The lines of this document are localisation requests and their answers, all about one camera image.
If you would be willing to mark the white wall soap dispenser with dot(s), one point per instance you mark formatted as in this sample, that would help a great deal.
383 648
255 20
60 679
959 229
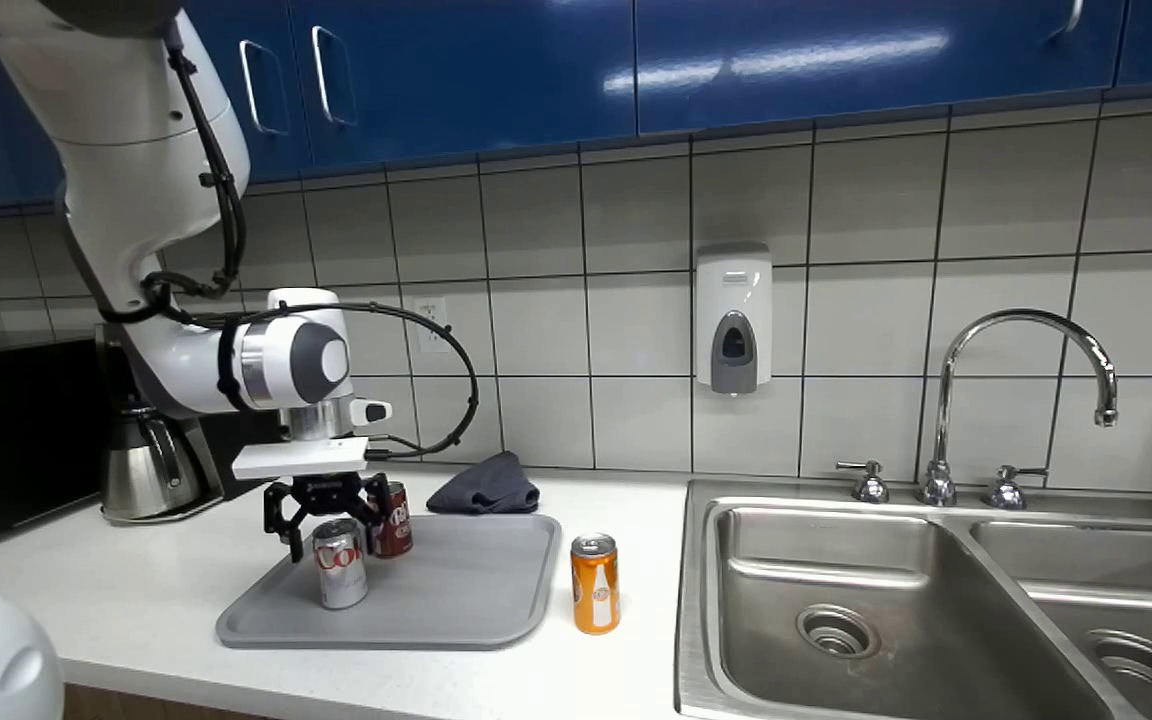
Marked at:
732 284

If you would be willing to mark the steel coffee carafe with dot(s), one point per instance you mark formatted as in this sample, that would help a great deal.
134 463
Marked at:
142 472

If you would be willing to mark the grey plastic tray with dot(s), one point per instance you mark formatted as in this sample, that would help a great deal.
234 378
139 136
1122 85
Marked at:
443 592

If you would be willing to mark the stainless steel double sink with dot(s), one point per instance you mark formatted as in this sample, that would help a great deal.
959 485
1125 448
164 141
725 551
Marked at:
869 615

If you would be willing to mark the silver soda can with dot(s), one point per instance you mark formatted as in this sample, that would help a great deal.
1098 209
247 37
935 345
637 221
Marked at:
343 574

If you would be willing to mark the red soda can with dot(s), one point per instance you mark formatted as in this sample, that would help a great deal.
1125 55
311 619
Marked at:
398 526

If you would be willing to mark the white wall outlet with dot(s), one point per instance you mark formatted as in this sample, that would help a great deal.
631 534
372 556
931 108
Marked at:
434 303

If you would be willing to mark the black microwave oven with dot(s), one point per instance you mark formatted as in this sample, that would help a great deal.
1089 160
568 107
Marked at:
17 432

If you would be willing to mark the dark blue cloth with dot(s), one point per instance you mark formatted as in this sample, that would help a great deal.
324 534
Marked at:
480 485

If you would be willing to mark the wooden lower cabinets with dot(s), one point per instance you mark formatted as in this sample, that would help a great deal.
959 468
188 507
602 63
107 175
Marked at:
151 706

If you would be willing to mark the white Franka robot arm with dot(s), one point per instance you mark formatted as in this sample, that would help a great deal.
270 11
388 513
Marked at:
120 145

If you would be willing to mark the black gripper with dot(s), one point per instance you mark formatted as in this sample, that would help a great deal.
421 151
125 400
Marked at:
320 499

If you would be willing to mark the chrome gooseneck faucet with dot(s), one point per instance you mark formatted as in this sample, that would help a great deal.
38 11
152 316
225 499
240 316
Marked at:
1002 316

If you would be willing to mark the blue upper cabinets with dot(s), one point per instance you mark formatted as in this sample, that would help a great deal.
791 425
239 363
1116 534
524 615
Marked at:
739 63

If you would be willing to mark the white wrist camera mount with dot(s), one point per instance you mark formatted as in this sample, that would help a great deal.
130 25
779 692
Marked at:
297 463

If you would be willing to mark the orange soda can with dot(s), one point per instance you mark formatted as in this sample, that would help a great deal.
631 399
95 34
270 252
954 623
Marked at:
599 587

